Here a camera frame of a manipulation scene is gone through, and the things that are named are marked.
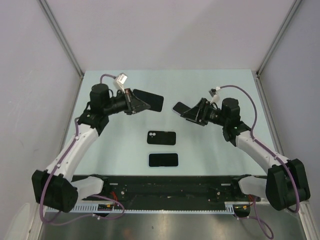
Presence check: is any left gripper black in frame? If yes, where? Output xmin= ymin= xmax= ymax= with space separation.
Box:
xmin=103 ymin=88 xmax=150 ymax=116

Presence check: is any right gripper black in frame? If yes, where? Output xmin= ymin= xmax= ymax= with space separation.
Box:
xmin=180 ymin=98 xmax=228 ymax=127

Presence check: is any purple phone case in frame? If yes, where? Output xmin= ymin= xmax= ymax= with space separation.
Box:
xmin=172 ymin=101 xmax=191 ymax=117

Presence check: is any black phone case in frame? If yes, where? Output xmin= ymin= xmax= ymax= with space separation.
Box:
xmin=146 ymin=130 xmax=177 ymax=146

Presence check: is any blue-edged black phone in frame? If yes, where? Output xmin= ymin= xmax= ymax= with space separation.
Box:
xmin=149 ymin=153 xmax=179 ymax=168

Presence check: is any light blue phone case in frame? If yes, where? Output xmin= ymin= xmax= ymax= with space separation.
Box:
xmin=148 ymin=152 xmax=180 ymax=169

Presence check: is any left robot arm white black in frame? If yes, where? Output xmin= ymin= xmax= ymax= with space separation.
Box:
xmin=31 ymin=83 xmax=151 ymax=213

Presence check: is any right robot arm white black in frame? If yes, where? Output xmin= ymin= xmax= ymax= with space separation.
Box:
xmin=174 ymin=98 xmax=311 ymax=211

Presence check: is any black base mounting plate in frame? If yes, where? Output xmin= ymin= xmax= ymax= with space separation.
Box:
xmin=100 ymin=175 xmax=253 ymax=210

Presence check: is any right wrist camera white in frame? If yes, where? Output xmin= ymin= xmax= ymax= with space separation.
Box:
xmin=209 ymin=86 xmax=221 ymax=104

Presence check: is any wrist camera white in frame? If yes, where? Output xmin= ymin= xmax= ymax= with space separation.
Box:
xmin=113 ymin=73 xmax=128 ymax=93
xmin=209 ymin=86 xmax=221 ymax=104

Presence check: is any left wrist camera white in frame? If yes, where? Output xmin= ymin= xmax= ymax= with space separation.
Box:
xmin=113 ymin=73 xmax=128 ymax=93

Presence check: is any right side aluminium rail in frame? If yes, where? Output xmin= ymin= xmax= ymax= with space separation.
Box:
xmin=252 ymin=71 xmax=285 ymax=156

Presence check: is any grey slotted cable duct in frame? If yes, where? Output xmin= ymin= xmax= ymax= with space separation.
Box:
xmin=74 ymin=201 xmax=237 ymax=214

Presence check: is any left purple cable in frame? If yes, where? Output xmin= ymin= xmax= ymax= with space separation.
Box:
xmin=39 ymin=74 xmax=126 ymax=227

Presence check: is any purple cable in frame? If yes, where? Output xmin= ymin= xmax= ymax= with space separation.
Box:
xmin=219 ymin=84 xmax=301 ymax=238
xmin=39 ymin=74 xmax=126 ymax=227

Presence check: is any left aluminium frame post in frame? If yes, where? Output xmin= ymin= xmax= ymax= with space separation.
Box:
xmin=36 ymin=0 xmax=84 ymax=79

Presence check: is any aluminium frame post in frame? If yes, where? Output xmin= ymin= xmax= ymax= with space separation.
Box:
xmin=36 ymin=0 xmax=84 ymax=79
xmin=255 ymin=0 xmax=304 ymax=78

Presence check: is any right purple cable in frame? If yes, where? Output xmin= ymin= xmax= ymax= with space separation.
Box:
xmin=219 ymin=84 xmax=301 ymax=238

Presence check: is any right aluminium frame post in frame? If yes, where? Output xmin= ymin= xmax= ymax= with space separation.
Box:
xmin=255 ymin=0 xmax=304 ymax=78

